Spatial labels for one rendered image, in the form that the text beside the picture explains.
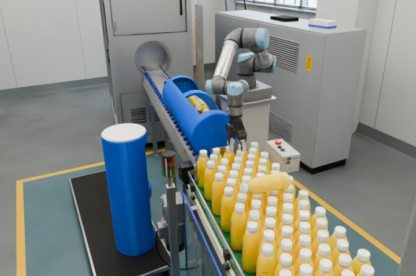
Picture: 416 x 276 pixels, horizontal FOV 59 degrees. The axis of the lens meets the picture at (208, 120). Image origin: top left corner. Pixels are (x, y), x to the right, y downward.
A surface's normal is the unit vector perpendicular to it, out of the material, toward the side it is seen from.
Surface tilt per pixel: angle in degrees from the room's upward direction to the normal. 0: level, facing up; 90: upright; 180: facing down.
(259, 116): 90
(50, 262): 0
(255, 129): 90
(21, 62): 90
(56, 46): 90
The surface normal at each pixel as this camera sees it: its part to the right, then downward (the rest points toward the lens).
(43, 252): -0.01, -0.93
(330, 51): 0.44, 0.33
